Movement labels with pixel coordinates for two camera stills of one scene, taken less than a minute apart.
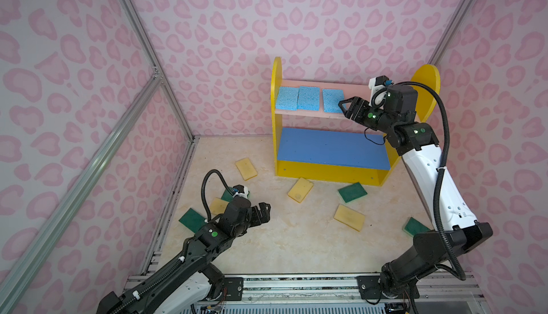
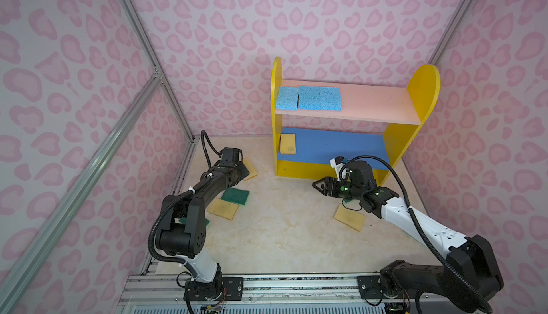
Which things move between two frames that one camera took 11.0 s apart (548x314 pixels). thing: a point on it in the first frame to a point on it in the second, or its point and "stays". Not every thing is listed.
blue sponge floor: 332,98 stays
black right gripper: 359,103 to 328,181
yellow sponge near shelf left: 246,168 stays
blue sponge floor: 308,98 stays
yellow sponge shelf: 300,189 to 287,143
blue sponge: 287,98 stays
